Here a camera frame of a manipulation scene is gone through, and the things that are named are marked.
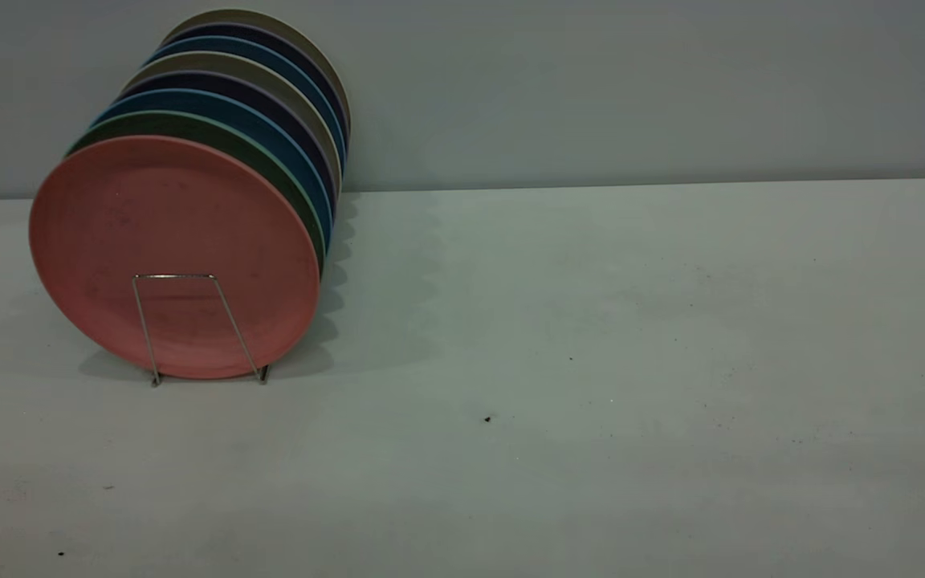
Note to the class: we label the pink round plate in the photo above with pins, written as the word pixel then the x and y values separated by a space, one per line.
pixel 173 257

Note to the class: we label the blue round plate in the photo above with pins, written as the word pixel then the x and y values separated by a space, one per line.
pixel 226 44
pixel 213 100

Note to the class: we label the green round plate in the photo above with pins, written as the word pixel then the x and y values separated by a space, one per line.
pixel 189 124

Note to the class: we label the beige round plate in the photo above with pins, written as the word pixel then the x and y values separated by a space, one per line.
pixel 222 63
pixel 242 16

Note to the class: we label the dark purple round plate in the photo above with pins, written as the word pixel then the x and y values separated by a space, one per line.
pixel 205 80
pixel 234 30

